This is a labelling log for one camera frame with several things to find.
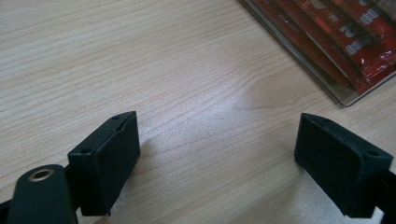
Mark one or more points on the clear plastic tray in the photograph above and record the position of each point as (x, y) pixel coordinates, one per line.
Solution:
(339, 95)

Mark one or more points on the red snack packet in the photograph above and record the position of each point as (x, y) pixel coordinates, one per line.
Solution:
(367, 67)
(306, 46)
(378, 26)

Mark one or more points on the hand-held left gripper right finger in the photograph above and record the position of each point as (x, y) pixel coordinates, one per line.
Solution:
(330, 165)

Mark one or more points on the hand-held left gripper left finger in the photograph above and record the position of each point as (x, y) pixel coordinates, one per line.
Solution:
(106, 168)

